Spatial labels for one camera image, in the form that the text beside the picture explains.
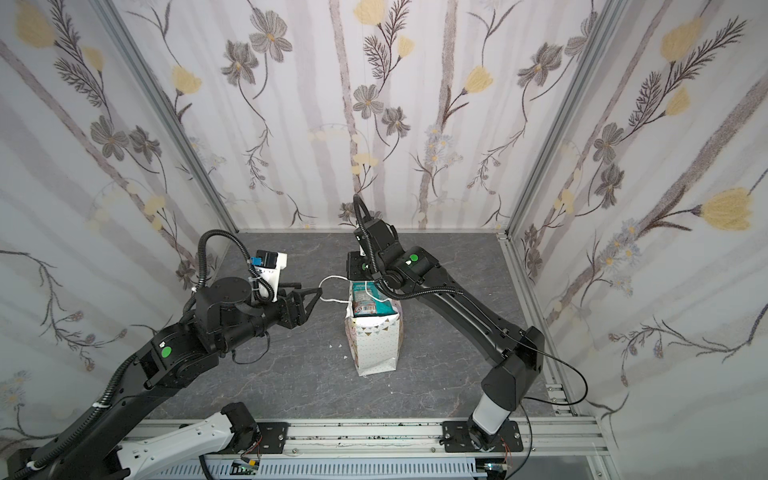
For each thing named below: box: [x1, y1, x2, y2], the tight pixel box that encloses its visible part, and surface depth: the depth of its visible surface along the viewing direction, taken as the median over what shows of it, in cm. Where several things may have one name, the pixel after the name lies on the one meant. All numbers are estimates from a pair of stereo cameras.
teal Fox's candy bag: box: [352, 281, 398, 318], surface depth 78 cm
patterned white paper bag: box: [345, 281, 403, 377], surface depth 75 cm
